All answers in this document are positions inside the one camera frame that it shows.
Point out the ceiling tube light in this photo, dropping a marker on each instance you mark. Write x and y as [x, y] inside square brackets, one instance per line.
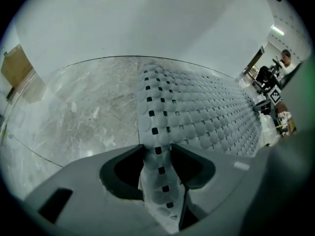
[278, 30]

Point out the grey bath mat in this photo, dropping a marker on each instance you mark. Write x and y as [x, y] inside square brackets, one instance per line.
[197, 112]

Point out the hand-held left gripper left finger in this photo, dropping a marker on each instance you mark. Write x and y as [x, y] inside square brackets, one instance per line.
[86, 181]

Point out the brown cardboard box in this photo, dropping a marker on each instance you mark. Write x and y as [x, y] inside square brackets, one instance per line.
[16, 66]

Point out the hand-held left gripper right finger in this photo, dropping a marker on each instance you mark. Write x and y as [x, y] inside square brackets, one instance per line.
[211, 176]

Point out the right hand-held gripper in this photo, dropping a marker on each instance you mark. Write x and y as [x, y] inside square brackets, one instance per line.
[275, 95]

